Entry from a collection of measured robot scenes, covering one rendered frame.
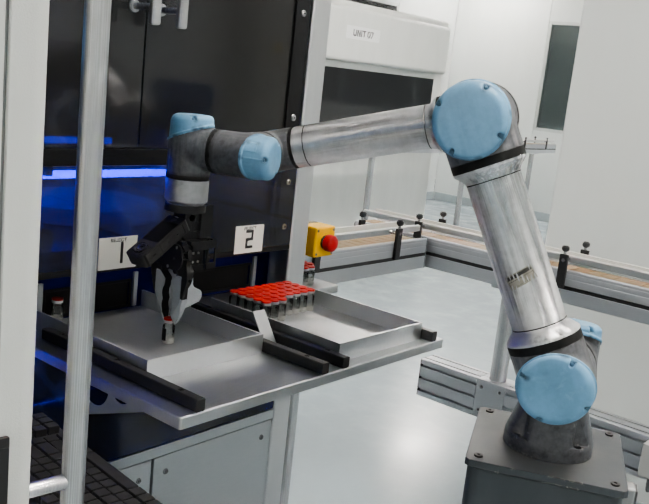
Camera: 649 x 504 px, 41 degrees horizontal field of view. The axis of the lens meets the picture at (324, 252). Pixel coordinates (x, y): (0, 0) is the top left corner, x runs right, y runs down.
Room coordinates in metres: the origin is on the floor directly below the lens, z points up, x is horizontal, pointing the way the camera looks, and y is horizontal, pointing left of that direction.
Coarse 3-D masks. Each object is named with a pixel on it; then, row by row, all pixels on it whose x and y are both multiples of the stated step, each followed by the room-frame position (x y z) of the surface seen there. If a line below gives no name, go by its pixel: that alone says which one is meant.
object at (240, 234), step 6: (240, 228) 1.79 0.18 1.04; (246, 228) 1.80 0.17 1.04; (252, 228) 1.82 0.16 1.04; (258, 228) 1.83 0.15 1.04; (240, 234) 1.79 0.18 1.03; (246, 234) 1.80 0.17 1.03; (258, 234) 1.83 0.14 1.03; (240, 240) 1.79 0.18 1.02; (252, 240) 1.82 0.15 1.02; (258, 240) 1.83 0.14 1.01; (234, 246) 1.78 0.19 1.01; (240, 246) 1.79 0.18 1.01; (252, 246) 1.82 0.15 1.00; (258, 246) 1.83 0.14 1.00; (234, 252) 1.78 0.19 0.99; (240, 252) 1.79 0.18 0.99; (246, 252) 1.81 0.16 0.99
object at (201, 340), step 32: (64, 320) 1.54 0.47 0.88; (96, 320) 1.56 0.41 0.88; (128, 320) 1.58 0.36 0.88; (160, 320) 1.61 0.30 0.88; (192, 320) 1.60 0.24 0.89; (224, 320) 1.54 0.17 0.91; (128, 352) 1.31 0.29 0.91; (160, 352) 1.42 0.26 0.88; (192, 352) 1.35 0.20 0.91; (224, 352) 1.41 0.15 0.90; (256, 352) 1.47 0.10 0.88
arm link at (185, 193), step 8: (168, 184) 1.46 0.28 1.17; (176, 184) 1.45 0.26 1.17; (184, 184) 1.45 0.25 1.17; (192, 184) 1.45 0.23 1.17; (200, 184) 1.46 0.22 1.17; (208, 184) 1.48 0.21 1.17; (168, 192) 1.46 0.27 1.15; (176, 192) 1.45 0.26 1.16; (184, 192) 1.45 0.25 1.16; (192, 192) 1.45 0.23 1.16; (200, 192) 1.46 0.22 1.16; (168, 200) 1.46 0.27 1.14; (176, 200) 1.45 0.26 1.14; (184, 200) 1.45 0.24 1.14; (192, 200) 1.45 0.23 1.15; (200, 200) 1.46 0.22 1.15
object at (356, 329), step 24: (240, 312) 1.64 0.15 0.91; (312, 312) 1.78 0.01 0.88; (336, 312) 1.80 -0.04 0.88; (360, 312) 1.77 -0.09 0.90; (384, 312) 1.73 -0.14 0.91; (312, 336) 1.52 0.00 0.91; (336, 336) 1.63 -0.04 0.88; (360, 336) 1.64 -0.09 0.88; (384, 336) 1.58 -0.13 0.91; (408, 336) 1.64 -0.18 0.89
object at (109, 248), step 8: (104, 240) 1.52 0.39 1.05; (112, 240) 1.53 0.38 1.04; (120, 240) 1.55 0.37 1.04; (128, 240) 1.56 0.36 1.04; (136, 240) 1.58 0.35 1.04; (104, 248) 1.52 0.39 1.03; (112, 248) 1.54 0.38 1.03; (120, 248) 1.55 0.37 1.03; (128, 248) 1.56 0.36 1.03; (104, 256) 1.52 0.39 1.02; (112, 256) 1.54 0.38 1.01; (104, 264) 1.52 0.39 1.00; (112, 264) 1.54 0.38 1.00; (120, 264) 1.55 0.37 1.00; (128, 264) 1.57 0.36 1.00
